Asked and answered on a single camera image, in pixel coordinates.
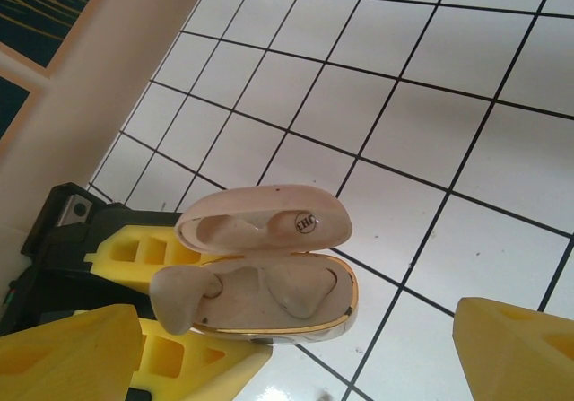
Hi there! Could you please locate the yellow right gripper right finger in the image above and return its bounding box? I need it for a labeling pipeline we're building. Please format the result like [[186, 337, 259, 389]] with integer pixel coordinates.
[[452, 296, 574, 401]]

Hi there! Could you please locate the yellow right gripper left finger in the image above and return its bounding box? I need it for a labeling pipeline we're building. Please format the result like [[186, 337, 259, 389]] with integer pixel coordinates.
[[0, 304, 140, 401]]

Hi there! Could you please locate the beige wireless earbud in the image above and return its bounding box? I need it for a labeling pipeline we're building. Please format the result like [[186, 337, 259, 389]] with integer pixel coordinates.
[[152, 264, 224, 337]]

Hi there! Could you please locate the beige gold-rimmed earbud charging case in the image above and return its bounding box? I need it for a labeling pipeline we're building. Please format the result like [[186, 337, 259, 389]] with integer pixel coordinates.
[[173, 184, 360, 346]]

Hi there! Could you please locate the flower and stem wall panel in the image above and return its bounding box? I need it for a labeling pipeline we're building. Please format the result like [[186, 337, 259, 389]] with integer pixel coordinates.
[[0, 72, 33, 129]]

